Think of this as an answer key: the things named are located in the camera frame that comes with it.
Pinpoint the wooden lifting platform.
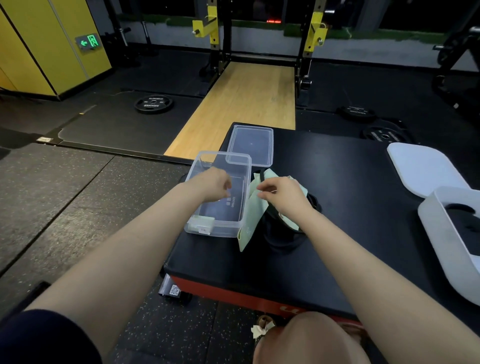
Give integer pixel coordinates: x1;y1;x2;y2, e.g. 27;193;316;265
164;61;296;160

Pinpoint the brown sandal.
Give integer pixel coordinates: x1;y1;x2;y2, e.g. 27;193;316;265
250;314;278;342

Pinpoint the green exit sign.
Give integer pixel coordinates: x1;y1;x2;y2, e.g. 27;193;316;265
74;32;103;53

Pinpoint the person's left forearm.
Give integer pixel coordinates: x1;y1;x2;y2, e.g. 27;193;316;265
22;183;211;361

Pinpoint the yellow black exercise machine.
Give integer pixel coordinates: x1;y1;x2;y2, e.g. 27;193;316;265
431;26;480;113

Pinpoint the dark navy shirt sleeve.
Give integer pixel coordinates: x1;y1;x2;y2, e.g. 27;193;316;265
0;309;103;364

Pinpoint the person's right forearm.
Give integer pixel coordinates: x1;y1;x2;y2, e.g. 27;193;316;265
298;213;480;364

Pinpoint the black upright bar holder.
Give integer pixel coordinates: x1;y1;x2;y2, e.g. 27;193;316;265
140;20;160;58

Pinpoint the white plastic lid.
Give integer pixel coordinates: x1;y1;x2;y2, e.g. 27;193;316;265
386;142;472;199

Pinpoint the black plyo platform red side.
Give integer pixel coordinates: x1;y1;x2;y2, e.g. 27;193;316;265
164;121;480;337

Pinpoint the yellow black squat rack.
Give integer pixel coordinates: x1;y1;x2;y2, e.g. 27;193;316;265
191;0;329;110

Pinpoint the clear plastic container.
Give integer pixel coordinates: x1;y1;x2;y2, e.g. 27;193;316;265
183;150;253;239

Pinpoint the person's right hand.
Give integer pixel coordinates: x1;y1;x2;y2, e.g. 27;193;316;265
256;176;315;228

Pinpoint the person's left hand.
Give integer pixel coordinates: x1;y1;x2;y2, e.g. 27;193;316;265
186;166;233;203

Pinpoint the wide black resistance band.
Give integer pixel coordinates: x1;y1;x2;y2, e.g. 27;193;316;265
445;203;480;258

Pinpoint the white plastic bin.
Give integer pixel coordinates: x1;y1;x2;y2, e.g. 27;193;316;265
417;185;480;307

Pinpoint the clear plastic lid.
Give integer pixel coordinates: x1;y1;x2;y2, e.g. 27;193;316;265
225;124;275;168

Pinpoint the black weight plate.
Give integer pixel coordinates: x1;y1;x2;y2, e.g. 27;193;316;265
360;125;413;144
133;95;175;115
337;106;378;123

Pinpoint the person's left leg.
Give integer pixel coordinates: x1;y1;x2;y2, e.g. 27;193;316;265
253;311;370;364

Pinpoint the thin black resistance band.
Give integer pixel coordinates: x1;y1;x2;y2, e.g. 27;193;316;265
254;169;323;248

